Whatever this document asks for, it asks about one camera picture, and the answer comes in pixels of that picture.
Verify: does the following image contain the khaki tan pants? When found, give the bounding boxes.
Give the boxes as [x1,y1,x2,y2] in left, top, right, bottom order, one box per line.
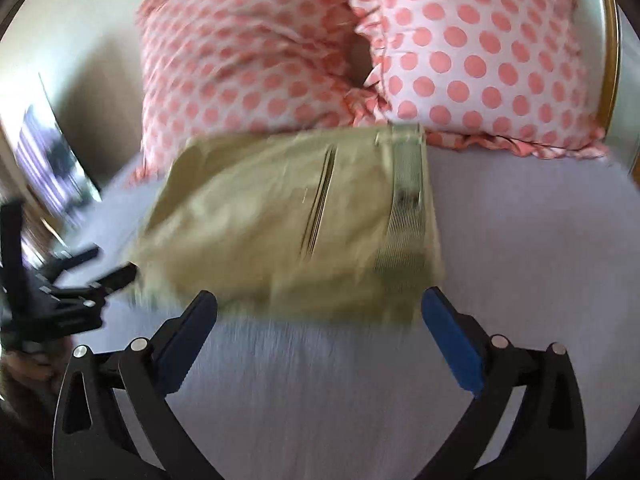
[129,124,445,324]

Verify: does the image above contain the lavender bed sheet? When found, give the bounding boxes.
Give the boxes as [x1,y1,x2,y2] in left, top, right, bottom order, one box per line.
[49,146,640,480]

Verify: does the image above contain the left polka dot pillow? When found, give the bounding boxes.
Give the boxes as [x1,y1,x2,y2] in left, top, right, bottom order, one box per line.
[134,0,378,182]

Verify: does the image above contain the wall mounted television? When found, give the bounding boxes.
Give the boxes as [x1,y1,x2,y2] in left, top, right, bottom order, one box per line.
[13,79,101,226]

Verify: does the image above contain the operator left hand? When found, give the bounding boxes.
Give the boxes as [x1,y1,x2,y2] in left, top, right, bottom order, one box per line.
[1,337,73,434]

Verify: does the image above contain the wooden framed door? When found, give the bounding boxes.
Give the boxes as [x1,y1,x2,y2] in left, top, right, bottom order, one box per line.
[597,0,639,185]

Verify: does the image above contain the right polka dot pillow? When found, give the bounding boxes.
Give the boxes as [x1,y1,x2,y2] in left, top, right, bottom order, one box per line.
[349,0,604,159]

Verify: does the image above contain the polka dot pillow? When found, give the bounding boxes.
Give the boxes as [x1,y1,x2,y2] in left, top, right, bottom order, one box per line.
[134,0,378,182]
[349,0,604,159]

